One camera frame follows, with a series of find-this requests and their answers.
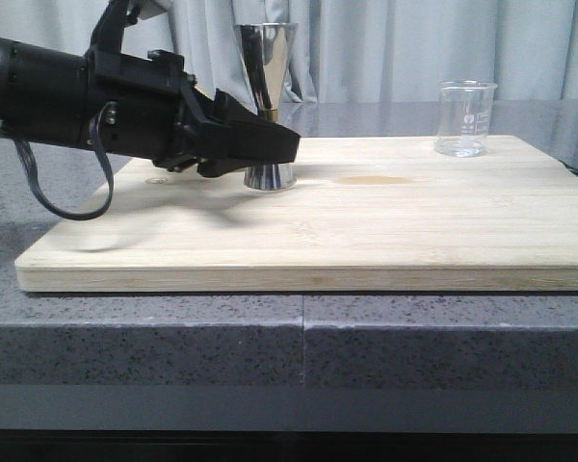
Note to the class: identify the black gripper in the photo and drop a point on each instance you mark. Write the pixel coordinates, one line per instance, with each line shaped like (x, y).
(154, 112)

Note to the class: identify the steel double jigger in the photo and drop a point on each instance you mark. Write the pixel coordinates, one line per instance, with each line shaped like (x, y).
(265, 50)

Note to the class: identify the clear glass beaker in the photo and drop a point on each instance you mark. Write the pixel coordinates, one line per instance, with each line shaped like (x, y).
(465, 108)

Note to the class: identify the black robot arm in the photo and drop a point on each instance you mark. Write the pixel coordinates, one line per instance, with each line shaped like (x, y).
(44, 94)

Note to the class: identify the grey curtain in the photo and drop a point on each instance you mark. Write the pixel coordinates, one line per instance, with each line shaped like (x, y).
(380, 51)

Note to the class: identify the wooden cutting board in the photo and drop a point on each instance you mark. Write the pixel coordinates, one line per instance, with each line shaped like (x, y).
(366, 214)

